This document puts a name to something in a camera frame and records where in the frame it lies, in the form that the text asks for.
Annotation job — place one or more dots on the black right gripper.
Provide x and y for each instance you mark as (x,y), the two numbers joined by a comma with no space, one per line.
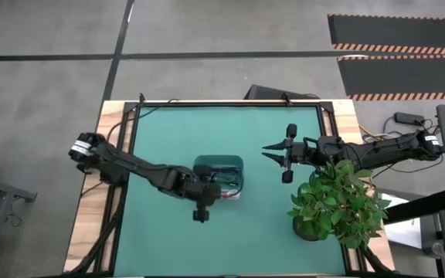
(299,152)

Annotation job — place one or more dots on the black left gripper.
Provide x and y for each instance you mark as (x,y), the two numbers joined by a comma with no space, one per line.
(205,189)

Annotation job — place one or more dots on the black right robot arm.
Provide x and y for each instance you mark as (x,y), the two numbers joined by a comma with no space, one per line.
(384,148)

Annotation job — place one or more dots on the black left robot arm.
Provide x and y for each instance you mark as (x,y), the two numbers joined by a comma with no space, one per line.
(137,168)

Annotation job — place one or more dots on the clear plastic container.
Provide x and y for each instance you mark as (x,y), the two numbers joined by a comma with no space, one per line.
(207,160)

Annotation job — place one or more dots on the black computer monitor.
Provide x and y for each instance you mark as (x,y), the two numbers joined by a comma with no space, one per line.
(272,92)

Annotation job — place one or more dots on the teal table mat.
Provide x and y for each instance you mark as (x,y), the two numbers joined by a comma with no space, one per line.
(245,239)

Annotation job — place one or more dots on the green leafy plant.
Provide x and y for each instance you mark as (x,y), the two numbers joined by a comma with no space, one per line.
(338,201)

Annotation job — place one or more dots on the dark plant pot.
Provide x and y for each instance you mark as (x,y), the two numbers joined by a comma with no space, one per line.
(303,231)

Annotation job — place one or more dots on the black power adapter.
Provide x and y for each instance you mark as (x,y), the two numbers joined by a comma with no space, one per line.
(408,118)

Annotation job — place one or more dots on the white paper sheet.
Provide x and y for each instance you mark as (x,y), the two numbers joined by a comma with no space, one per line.
(404,228)

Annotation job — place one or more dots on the black hazard-striped floor mat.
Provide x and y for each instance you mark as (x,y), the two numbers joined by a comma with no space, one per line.
(404,75)
(396,31)

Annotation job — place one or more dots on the black aluminium table frame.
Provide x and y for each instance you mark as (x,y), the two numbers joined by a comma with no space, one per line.
(130,116)

